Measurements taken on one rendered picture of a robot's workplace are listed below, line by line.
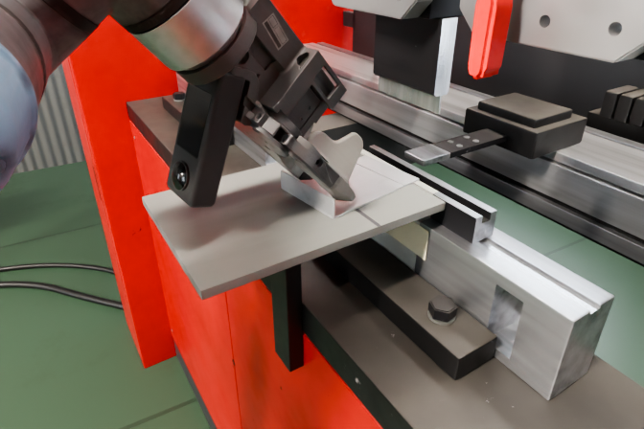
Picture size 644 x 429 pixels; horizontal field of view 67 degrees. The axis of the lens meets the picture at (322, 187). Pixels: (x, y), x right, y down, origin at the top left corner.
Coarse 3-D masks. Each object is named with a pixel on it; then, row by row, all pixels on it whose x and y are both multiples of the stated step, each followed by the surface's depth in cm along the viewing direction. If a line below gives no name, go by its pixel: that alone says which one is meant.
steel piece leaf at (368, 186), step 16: (288, 176) 51; (352, 176) 55; (368, 176) 55; (288, 192) 52; (304, 192) 49; (320, 192) 47; (368, 192) 51; (384, 192) 51; (320, 208) 48; (336, 208) 48; (352, 208) 48
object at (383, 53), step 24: (384, 24) 52; (408, 24) 49; (432, 24) 46; (456, 24) 46; (384, 48) 53; (408, 48) 50; (432, 48) 47; (384, 72) 54; (408, 72) 51; (432, 72) 48; (408, 96) 53; (432, 96) 50
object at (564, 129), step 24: (504, 96) 71; (480, 120) 68; (504, 120) 65; (528, 120) 63; (552, 120) 64; (576, 120) 65; (432, 144) 62; (456, 144) 62; (480, 144) 62; (504, 144) 66; (528, 144) 62; (552, 144) 64; (576, 144) 67
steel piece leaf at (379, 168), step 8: (360, 160) 59; (368, 160) 59; (376, 160) 59; (368, 168) 57; (376, 168) 57; (384, 168) 57; (392, 168) 57; (384, 176) 55; (392, 176) 55; (400, 176) 55; (408, 176) 55; (408, 184) 53
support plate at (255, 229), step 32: (160, 192) 52; (224, 192) 52; (256, 192) 52; (416, 192) 52; (160, 224) 46; (192, 224) 46; (224, 224) 46; (256, 224) 46; (288, 224) 46; (320, 224) 46; (352, 224) 46; (384, 224) 46; (192, 256) 42; (224, 256) 42; (256, 256) 42; (288, 256) 42; (320, 256) 43; (224, 288) 39
